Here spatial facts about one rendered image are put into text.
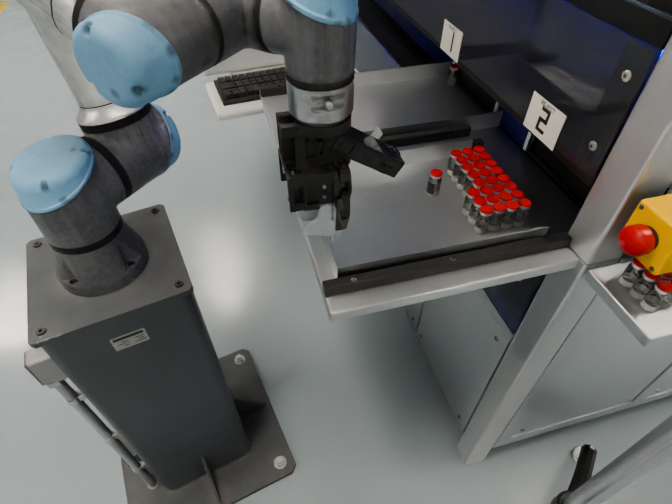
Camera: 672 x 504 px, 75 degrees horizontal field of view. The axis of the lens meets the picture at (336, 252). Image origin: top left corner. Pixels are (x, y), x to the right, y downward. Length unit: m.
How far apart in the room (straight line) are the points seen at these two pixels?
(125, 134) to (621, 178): 0.72
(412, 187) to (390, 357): 0.90
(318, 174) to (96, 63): 0.25
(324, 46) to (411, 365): 1.29
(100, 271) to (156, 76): 0.46
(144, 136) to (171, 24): 0.38
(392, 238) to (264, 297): 1.11
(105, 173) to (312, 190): 0.35
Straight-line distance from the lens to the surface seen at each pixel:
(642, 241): 0.65
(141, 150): 0.80
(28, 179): 0.75
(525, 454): 1.57
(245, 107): 1.26
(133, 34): 0.42
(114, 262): 0.82
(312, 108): 0.50
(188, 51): 0.45
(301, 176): 0.54
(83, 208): 0.76
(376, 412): 1.52
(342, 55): 0.48
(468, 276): 0.69
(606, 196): 0.72
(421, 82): 1.20
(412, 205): 0.79
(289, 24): 0.47
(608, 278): 0.78
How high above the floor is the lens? 1.38
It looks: 46 degrees down
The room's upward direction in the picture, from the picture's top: straight up
